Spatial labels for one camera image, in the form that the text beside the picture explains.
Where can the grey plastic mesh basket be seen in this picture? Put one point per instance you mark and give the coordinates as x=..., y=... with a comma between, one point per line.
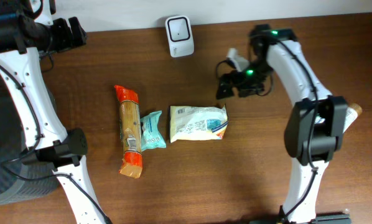
x=12, y=142

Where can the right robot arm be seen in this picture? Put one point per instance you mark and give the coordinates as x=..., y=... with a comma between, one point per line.
x=315, y=128

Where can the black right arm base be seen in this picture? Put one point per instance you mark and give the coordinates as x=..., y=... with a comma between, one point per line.
x=336, y=218

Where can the teal wipes pouch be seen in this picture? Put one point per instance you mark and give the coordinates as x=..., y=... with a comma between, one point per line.
x=151, y=137

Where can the cream snack bag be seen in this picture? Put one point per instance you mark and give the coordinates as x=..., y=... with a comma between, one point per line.
x=194, y=123

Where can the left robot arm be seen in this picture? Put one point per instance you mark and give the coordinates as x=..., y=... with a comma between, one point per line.
x=29, y=33

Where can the white barcode scanner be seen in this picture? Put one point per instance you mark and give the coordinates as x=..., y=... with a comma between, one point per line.
x=179, y=35

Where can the white bottle with wooden cap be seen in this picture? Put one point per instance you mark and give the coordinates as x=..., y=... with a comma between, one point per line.
x=352, y=113

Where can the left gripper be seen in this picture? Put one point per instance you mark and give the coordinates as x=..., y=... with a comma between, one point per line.
x=63, y=34

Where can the orange spaghetti packet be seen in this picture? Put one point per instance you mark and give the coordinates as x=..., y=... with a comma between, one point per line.
x=130, y=129

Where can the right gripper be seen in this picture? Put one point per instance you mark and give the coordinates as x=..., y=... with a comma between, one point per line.
x=236, y=83

